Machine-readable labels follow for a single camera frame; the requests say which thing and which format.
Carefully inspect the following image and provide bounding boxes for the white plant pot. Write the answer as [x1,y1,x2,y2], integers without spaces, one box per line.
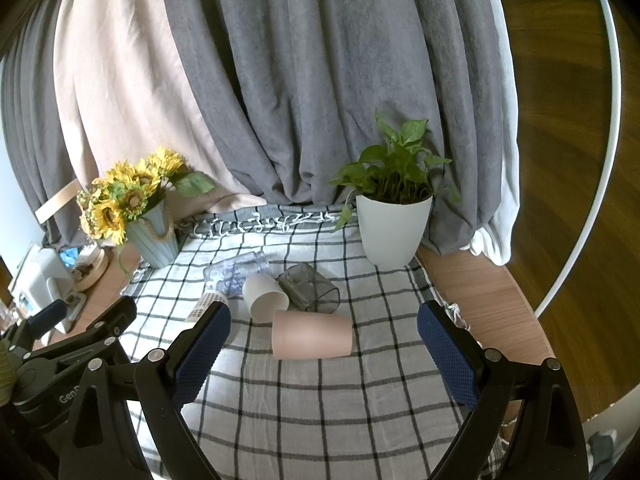
[356,195,433,268]

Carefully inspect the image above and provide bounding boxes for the white hoop tube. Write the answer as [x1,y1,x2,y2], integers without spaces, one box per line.
[531,0,624,319]

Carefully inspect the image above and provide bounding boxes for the light blue ribbed vase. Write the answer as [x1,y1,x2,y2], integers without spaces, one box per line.
[126,200,179,270]

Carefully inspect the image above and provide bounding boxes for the green pothos plant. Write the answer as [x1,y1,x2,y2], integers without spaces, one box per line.
[330,114,461,230]

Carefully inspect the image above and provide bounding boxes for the pink beige curtain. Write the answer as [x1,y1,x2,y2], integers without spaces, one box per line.
[53,0,265,219]

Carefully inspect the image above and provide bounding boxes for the grey curtain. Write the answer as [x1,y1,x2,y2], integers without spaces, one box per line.
[1,0,520,264]

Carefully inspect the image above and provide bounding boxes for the pink plastic cup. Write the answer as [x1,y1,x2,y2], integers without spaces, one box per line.
[271,311,354,361]

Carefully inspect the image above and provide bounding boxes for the yellow sunflower bouquet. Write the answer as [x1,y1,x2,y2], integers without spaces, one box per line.
[76,146,216,246]

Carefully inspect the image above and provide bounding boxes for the checkered paper cup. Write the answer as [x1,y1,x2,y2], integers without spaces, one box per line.
[186,289,228,323]

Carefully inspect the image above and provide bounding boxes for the plaid tablecloth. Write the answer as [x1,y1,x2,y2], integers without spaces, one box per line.
[120,206,465,479]

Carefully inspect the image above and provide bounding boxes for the white plastic cup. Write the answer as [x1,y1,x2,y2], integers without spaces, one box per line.
[242,273,290,323]

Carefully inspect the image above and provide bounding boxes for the clear cup blue print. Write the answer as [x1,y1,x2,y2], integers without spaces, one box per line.
[204,252,271,297]

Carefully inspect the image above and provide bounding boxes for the round wooden tray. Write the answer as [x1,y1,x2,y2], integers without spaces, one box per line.
[72,244,110,292]

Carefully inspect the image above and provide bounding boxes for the black handheld gripper frame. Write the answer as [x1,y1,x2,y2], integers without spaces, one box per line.
[0,294,139,480]

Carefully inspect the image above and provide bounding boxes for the grey transparent cup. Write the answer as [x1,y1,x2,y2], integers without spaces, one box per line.
[278,262,341,314]

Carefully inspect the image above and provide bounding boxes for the white appliance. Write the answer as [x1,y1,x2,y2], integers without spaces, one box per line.
[6,242,76,334]

